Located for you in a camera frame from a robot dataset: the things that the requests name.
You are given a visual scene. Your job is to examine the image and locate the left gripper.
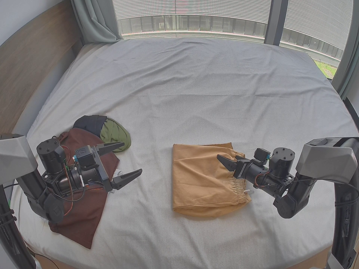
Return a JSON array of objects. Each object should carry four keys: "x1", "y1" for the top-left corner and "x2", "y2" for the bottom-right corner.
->
[{"x1": 68, "y1": 141, "x2": 143, "y2": 194}]

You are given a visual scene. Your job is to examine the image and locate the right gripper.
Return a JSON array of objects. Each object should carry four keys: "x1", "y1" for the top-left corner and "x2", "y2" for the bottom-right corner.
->
[{"x1": 217, "y1": 154, "x2": 272, "y2": 189}]

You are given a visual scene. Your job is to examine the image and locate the tan shorts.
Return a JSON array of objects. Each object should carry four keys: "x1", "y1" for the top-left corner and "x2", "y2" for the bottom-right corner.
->
[{"x1": 172, "y1": 142, "x2": 252, "y2": 220}]

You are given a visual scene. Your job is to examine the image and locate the bed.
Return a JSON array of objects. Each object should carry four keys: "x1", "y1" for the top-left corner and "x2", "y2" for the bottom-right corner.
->
[{"x1": 0, "y1": 0, "x2": 359, "y2": 269}]

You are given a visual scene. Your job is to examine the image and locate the green garment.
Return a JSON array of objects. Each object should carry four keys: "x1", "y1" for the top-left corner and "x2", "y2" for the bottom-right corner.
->
[{"x1": 99, "y1": 117, "x2": 132, "y2": 153}]

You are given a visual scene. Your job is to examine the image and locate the black garment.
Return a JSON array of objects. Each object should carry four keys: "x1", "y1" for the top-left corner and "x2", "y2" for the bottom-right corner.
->
[{"x1": 73, "y1": 115, "x2": 108, "y2": 137}]

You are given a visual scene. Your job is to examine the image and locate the brown garment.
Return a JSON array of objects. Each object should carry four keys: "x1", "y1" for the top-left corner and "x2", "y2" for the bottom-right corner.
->
[{"x1": 49, "y1": 128, "x2": 121, "y2": 249}]

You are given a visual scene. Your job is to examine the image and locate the grey-green curtain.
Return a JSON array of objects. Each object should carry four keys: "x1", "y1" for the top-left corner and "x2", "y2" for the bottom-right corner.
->
[
  {"x1": 67, "y1": 0, "x2": 124, "y2": 45},
  {"x1": 332, "y1": 0, "x2": 359, "y2": 101}
]

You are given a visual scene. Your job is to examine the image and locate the window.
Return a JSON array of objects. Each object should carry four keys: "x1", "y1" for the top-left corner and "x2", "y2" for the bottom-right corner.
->
[{"x1": 108, "y1": 0, "x2": 354, "y2": 81}]

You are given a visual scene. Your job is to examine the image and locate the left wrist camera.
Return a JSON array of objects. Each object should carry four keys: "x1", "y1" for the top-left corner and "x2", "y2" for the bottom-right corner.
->
[{"x1": 73, "y1": 145, "x2": 99, "y2": 171}]

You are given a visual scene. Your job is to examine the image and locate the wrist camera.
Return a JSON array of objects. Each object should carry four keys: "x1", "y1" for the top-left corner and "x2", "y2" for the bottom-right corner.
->
[
  {"x1": 73, "y1": 145, "x2": 99, "y2": 171},
  {"x1": 253, "y1": 148, "x2": 271, "y2": 166}
]

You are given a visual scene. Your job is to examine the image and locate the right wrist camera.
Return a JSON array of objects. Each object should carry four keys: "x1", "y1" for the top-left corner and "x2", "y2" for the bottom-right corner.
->
[{"x1": 253, "y1": 148, "x2": 271, "y2": 166}]

